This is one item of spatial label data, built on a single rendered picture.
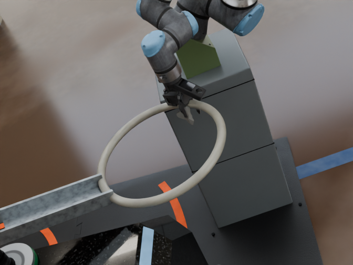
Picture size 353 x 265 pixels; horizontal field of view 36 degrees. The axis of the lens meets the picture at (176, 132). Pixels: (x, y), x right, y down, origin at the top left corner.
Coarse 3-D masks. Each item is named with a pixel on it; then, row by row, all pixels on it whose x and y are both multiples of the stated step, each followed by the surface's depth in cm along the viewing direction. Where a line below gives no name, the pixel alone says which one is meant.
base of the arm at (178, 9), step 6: (174, 6) 227; (180, 6) 222; (180, 12) 222; (192, 12) 221; (198, 18) 222; (204, 18) 224; (198, 24) 223; (204, 24) 226; (198, 30) 224; (204, 30) 228; (198, 36) 225; (204, 36) 229
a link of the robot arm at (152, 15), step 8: (144, 0) 193; (152, 0) 191; (160, 0) 190; (168, 0) 191; (136, 8) 196; (144, 8) 193; (152, 8) 192; (160, 8) 191; (168, 8) 191; (144, 16) 195; (152, 16) 192; (160, 16) 190; (152, 24) 194
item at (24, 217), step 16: (96, 176) 189; (48, 192) 183; (64, 192) 186; (80, 192) 189; (96, 192) 188; (112, 192) 181; (0, 208) 178; (16, 208) 180; (32, 208) 183; (48, 208) 183; (64, 208) 175; (80, 208) 178; (96, 208) 181; (16, 224) 171; (32, 224) 172; (48, 224) 175; (0, 240) 169
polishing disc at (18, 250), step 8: (8, 248) 189; (16, 248) 188; (24, 248) 186; (8, 256) 186; (16, 256) 185; (24, 256) 183; (32, 256) 182; (16, 264) 181; (24, 264) 180; (32, 264) 179
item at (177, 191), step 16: (144, 112) 207; (160, 112) 207; (208, 112) 192; (128, 128) 206; (224, 128) 182; (112, 144) 202; (224, 144) 178; (208, 160) 173; (192, 176) 171; (176, 192) 170
